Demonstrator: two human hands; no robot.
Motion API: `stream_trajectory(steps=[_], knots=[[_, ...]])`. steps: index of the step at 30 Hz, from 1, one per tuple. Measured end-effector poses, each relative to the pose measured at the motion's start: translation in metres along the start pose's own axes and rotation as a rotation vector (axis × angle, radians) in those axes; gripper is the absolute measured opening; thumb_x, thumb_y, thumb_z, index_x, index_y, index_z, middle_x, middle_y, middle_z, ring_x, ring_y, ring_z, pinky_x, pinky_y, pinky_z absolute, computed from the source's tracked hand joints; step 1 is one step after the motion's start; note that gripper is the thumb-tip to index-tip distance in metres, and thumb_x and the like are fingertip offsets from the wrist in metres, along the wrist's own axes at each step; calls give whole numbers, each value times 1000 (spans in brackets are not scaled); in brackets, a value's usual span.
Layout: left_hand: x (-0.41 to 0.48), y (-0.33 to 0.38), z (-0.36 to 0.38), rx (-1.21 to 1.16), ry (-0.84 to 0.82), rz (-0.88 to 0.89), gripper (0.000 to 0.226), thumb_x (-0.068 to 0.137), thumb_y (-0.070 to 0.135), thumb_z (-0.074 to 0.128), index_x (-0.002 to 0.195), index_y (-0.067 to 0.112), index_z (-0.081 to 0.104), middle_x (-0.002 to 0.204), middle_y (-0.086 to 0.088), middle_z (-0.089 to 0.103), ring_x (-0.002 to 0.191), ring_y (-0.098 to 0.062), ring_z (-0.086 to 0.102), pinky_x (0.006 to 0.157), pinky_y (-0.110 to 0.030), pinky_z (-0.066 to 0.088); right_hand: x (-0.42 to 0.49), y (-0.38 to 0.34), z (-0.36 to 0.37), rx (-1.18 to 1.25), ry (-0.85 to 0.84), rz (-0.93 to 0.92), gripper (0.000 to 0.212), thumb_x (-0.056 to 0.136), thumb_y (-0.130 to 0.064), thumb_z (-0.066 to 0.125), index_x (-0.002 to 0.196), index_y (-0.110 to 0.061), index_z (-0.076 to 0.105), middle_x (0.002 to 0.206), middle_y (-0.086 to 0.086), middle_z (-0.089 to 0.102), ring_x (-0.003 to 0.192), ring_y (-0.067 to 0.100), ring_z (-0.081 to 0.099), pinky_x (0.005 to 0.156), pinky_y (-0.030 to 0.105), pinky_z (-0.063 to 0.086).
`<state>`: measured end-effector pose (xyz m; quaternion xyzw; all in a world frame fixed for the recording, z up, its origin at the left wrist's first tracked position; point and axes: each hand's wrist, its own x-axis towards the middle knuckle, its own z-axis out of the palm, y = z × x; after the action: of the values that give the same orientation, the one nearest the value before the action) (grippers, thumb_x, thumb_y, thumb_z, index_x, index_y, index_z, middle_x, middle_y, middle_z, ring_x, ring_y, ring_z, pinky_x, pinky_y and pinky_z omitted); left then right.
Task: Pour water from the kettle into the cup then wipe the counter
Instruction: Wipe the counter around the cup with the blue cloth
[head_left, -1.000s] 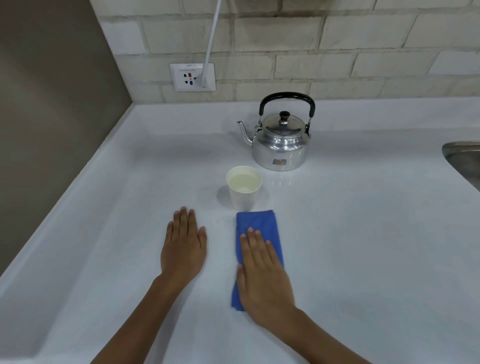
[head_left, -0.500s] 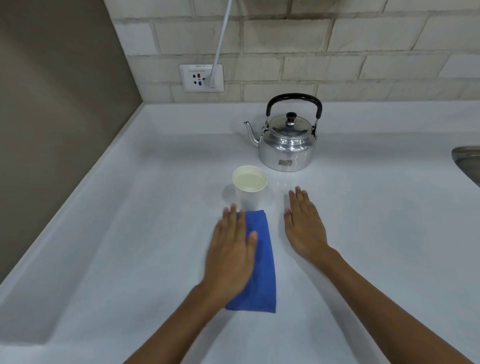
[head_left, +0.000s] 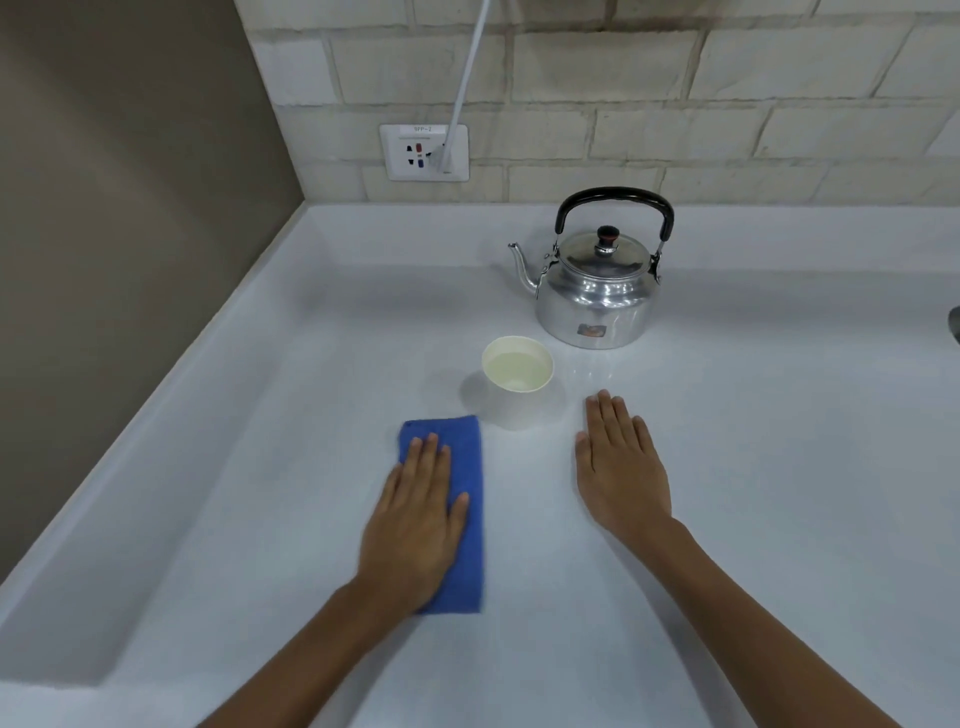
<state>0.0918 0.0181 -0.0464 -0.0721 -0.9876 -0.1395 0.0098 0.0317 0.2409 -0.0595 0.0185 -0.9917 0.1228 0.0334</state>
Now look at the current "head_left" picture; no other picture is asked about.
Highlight person's left hand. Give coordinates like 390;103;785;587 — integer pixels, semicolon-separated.
355;432;472;613

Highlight person's right hand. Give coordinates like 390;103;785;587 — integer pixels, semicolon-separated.
574;389;675;543

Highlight blue cleaning cloth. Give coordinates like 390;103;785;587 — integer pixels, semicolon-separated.
397;414;485;616

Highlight person's left forearm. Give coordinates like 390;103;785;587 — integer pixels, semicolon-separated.
196;573;432;728

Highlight person's right forearm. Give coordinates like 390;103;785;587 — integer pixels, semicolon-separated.
615;516;906;728

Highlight white cup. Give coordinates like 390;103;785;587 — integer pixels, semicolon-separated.
480;336;555;432

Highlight silver kettle lid black knob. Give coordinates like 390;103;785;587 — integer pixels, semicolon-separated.
558;225;654;283

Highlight silver kettle with black handle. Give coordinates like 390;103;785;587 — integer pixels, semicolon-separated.
507;187;675;351

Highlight white wall socket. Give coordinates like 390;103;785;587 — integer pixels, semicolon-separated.
378;123;471;183

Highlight white power cable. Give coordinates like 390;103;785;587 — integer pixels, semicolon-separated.
445;0;494;151

